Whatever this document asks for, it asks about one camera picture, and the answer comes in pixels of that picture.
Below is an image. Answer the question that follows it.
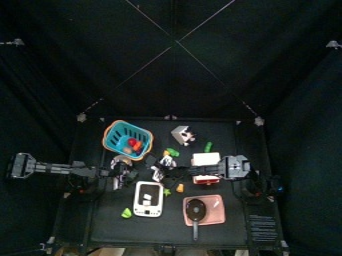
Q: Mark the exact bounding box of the white toy scale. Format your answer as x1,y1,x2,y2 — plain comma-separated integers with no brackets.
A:
132,180,166,219

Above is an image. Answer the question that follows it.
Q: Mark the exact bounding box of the teal basket with orange rim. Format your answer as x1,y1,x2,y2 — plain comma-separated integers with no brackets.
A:
101,119,155,162

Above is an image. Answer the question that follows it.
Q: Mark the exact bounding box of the white toy box, red edge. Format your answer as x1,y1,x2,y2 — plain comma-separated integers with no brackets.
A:
191,152,223,186

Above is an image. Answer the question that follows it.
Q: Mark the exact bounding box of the white and grey cube toy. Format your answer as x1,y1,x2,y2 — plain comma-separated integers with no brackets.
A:
170,125,198,147

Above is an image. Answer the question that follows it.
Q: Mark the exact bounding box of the lime green toy wedge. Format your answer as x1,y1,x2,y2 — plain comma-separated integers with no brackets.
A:
120,207,135,220

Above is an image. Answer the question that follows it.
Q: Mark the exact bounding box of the black toy frying pan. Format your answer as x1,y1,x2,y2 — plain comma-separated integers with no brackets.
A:
184,198,207,242

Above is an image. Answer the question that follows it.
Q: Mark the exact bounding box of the white text label sticker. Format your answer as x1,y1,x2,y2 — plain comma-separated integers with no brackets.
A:
248,214,278,243

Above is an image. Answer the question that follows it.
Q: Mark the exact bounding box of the pink pan with handle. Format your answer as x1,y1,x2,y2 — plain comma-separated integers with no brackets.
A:
182,194,227,227

